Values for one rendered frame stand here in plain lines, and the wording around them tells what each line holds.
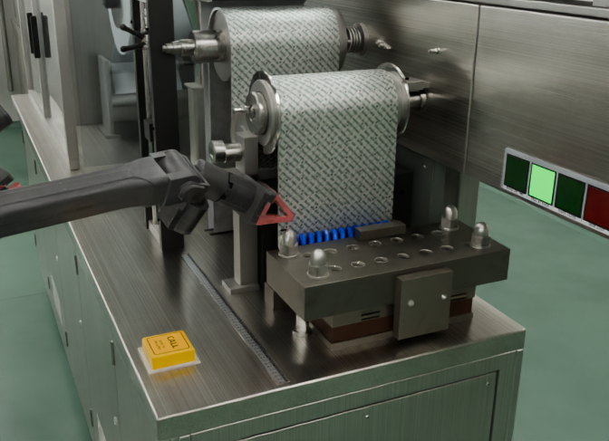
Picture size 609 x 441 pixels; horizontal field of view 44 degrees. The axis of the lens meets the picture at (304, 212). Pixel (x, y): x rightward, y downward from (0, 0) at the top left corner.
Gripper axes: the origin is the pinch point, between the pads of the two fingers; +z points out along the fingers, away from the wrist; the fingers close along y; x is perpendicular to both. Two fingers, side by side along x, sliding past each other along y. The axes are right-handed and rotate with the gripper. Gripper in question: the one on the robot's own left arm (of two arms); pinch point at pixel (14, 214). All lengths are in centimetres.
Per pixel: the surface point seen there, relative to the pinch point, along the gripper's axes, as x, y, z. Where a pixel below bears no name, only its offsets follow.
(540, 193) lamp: -52, -77, 15
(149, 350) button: 3.4, -41.3, 12.2
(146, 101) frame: -36.9, 6.6, 2.6
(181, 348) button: -0.3, -44.0, 14.2
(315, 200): -36, -41, 15
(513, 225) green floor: -222, 82, 246
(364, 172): -46, -44, 16
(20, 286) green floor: -7, 188, 124
